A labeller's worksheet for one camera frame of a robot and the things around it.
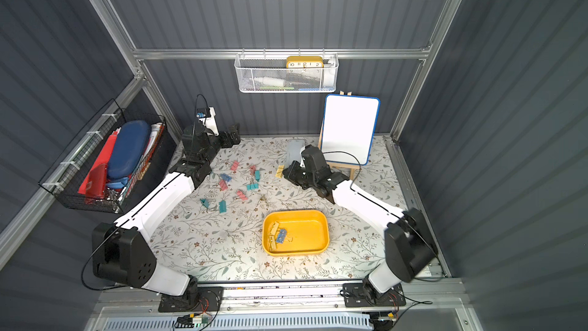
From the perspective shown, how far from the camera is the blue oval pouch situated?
0.69 metres

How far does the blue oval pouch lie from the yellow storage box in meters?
0.48

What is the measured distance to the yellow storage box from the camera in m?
0.83

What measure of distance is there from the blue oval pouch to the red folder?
14 millimetres

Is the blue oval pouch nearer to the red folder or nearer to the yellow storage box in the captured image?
the red folder

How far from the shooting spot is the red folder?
642 mm
